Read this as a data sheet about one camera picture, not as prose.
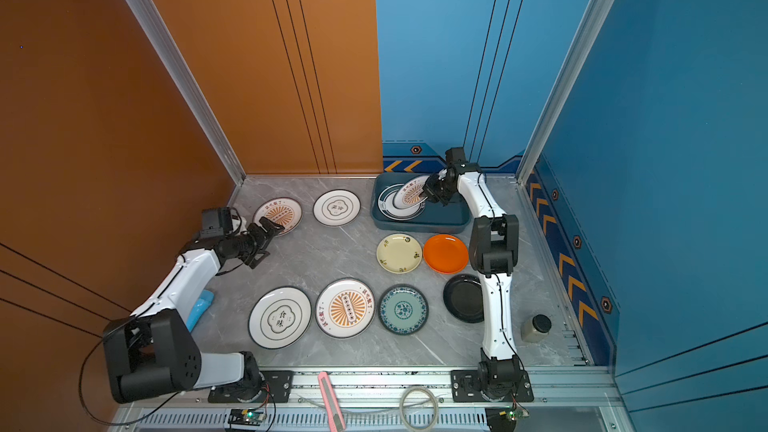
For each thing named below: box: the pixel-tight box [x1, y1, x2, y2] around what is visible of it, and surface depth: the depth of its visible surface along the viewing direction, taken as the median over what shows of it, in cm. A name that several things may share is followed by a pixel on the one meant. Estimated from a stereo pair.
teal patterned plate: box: [378, 284, 429, 336], surface depth 87 cm
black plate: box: [443, 273, 485, 324], surface depth 88 cm
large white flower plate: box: [248, 285, 312, 350], surface depth 86 cm
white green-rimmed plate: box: [378, 184, 426, 221], surface depth 108 cm
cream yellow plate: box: [376, 233, 423, 274], surface depth 99 cm
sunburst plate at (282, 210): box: [252, 196, 303, 236], surface depth 111 cm
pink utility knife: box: [318, 371, 347, 432], surface depth 72 cm
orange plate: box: [423, 234, 469, 274], surface depth 98 cm
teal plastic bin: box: [370, 173, 471, 234], surface depth 106 cm
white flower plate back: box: [312, 189, 362, 227], surface depth 111 cm
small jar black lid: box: [521, 314, 552, 343], surface depth 76 cm
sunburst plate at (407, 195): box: [393, 175, 430, 209], surface depth 111 cm
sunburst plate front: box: [315, 277, 376, 339], surface depth 87 cm
